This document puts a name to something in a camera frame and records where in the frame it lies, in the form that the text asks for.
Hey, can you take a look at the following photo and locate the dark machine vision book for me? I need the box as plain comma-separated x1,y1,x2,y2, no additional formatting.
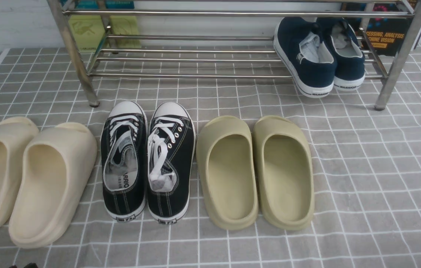
340,3,412,57

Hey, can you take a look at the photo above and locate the black canvas sneaker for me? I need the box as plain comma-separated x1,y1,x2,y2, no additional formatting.
100,101,148,222
147,102,196,224

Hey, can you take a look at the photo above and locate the navy sneaker left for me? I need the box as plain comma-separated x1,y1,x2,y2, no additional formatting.
273,17,337,98

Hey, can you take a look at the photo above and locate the navy sneaker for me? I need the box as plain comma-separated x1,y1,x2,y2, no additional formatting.
273,17,337,98
316,17,365,91

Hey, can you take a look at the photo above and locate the cream slipper inner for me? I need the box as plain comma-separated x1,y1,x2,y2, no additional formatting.
9,122,98,248

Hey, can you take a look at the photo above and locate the olive slipper right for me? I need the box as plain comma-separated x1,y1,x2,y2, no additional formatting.
253,115,315,231

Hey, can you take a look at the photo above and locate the grey checked floor cloth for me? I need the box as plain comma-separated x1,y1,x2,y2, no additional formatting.
0,48,421,268

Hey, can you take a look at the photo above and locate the green book behind rack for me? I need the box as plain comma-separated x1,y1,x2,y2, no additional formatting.
69,0,141,52

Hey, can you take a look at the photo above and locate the olive slipper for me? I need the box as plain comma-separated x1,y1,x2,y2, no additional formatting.
196,116,258,230
253,115,315,231

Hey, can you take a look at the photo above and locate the navy sneaker right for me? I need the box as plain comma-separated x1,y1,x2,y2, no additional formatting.
316,17,365,91

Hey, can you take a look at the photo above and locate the olive slipper left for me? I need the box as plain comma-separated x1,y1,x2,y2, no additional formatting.
196,116,258,230

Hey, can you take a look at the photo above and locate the steel shoe rack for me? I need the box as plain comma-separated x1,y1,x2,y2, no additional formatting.
47,0,421,111

